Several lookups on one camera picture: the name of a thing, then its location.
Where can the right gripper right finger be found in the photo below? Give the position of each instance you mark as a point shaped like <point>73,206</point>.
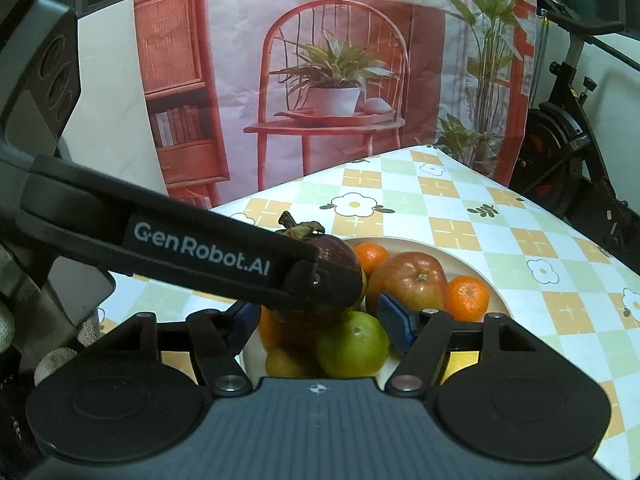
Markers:
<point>421,339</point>

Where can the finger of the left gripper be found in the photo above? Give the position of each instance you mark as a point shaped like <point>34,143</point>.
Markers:
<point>334,285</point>

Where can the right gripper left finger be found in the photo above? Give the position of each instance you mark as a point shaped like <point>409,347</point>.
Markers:
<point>216,338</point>

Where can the purple mangosteen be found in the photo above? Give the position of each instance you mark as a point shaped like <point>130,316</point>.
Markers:
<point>332,249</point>

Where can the orange tangerine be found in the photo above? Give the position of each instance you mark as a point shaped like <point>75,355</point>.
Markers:
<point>272,332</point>
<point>467,299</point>
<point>370,256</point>

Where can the large red apple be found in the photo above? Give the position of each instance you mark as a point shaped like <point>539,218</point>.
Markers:
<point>416,279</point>

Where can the yellow lemon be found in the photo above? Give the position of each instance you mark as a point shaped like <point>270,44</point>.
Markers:
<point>283,363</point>

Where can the gloved left hand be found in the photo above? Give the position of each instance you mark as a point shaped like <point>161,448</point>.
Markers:
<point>89,333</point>

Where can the beige round plate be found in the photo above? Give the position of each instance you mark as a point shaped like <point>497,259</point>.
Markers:
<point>452,266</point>

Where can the checkered floral tablecloth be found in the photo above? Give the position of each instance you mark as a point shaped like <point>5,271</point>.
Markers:
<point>558,284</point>

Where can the black exercise bike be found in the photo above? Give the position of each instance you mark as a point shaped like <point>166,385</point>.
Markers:
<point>560,166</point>

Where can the red printed backdrop cloth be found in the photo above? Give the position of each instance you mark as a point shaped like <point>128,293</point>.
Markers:
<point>246,94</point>

